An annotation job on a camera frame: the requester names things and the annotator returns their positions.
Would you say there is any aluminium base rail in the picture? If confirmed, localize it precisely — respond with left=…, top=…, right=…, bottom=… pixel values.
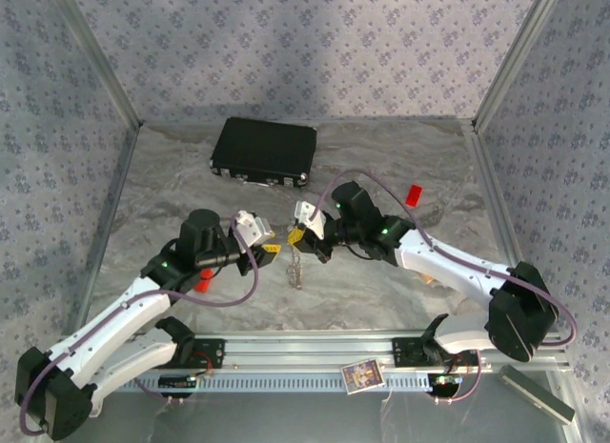
left=193, top=334, right=571, bottom=371

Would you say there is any small clear object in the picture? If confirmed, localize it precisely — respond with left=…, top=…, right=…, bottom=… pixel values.
left=284, top=226, right=306, bottom=291

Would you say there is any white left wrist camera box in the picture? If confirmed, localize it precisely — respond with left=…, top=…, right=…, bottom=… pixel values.
left=231, top=210, right=273, bottom=247

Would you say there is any slotted grey cable duct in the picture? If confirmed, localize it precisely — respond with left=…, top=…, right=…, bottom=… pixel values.
left=104, top=374, right=433, bottom=394

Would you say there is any black ribbed metal-trimmed case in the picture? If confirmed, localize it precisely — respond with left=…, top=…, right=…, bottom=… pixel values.
left=209, top=116, right=319, bottom=191

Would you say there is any small printed card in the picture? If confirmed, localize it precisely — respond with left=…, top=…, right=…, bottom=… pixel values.
left=339, top=358, right=386, bottom=395

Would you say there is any aluminium table side rail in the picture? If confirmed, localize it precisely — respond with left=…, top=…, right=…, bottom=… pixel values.
left=73, top=122, right=144, bottom=330
left=462, top=120, right=592, bottom=443

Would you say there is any aluminium frame corner post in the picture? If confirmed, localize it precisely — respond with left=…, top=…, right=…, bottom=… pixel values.
left=470, top=0, right=566, bottom=132
left=47, top=0, right=145, bottom=129

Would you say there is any grey metal bar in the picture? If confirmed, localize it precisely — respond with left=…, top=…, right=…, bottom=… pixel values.
left=495, top=364, right=576, bottom=424

